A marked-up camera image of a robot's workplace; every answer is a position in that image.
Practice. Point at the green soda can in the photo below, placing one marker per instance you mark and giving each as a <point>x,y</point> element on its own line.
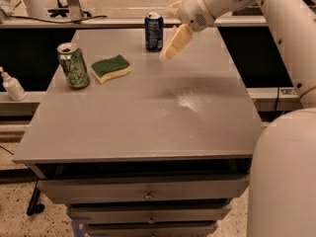
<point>73,65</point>

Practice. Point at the green and yellow sponge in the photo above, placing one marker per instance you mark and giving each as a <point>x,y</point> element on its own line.
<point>107,69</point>

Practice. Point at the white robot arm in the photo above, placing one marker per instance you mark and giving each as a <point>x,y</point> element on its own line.
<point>282,190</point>

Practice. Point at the top grey drawer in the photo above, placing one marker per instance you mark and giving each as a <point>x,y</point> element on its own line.
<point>144,189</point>

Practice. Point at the blue soda can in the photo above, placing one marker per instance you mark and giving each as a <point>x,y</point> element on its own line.
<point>153,25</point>

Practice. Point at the middle grey drawer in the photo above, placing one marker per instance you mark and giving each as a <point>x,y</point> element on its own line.
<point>149,213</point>

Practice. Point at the bottom grey drawer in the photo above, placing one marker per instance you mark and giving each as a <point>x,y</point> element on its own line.
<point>162,229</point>

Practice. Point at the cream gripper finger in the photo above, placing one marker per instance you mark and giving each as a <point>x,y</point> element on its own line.
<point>178,39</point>
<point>172,9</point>

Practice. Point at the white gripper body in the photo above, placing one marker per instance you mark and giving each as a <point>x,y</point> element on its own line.
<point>194,10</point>

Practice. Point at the grey drawer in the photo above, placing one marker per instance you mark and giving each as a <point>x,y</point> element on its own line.
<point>149,213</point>
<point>162,229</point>
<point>144,189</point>

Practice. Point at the white pump bottle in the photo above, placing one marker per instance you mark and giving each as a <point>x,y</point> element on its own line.
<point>12,86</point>

